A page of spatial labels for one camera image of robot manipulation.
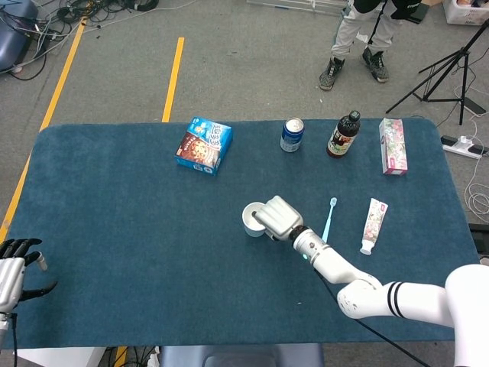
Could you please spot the standing person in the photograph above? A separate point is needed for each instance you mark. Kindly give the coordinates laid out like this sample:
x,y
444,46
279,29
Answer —
x,y
344,34

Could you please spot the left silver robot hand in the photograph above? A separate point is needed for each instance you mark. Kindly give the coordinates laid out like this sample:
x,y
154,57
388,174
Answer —
x,y
11,279

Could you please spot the blue cookie box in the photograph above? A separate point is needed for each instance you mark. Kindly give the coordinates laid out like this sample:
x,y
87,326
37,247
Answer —
x,y
202,147

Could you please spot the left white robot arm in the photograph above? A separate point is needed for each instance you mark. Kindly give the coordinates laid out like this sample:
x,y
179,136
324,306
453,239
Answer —
x,y
4,329

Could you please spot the white power strip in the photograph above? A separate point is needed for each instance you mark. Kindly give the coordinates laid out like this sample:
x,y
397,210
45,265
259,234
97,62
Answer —
x,y
456,147

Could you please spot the black tripod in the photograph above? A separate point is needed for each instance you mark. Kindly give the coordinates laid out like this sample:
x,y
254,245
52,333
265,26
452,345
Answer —
x,y
462,76

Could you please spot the white storage basket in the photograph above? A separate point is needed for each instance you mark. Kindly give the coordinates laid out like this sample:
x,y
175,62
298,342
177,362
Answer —
x,y
458,17

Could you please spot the pink and white box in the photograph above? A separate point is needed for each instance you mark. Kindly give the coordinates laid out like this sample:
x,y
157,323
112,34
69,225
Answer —
x,y
393,147

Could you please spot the blue table mat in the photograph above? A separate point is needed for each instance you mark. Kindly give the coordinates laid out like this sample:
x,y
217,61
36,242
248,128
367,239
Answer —
x,y
133,229

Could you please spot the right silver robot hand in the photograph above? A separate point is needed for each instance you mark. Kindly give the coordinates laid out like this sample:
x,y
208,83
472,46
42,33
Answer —
x,y
280,219

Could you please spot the light blue toothbrush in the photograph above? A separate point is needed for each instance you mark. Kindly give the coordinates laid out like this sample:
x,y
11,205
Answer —
x,y
329,221

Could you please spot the dark blue machine base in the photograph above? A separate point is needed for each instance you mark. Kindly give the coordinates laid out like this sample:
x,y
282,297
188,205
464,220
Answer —
x,y
11,42

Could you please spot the white floral toothpaste tube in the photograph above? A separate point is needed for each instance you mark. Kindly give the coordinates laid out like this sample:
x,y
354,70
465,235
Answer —
x,y
374,225

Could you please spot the dark tea bottle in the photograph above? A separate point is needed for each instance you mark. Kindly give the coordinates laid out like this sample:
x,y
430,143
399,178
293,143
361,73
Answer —
x,y
342,139

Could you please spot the blue soda can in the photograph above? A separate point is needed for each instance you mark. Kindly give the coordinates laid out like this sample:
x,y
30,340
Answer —
x,y
292,137

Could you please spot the white metal floor frame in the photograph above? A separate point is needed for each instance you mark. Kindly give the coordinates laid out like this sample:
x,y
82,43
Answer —
x,y
290,5

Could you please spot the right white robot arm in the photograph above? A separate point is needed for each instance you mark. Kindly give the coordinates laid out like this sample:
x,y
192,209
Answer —
x,y
332,264

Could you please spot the white box under table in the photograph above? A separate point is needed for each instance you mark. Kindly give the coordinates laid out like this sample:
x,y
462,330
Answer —
x,y
57,357

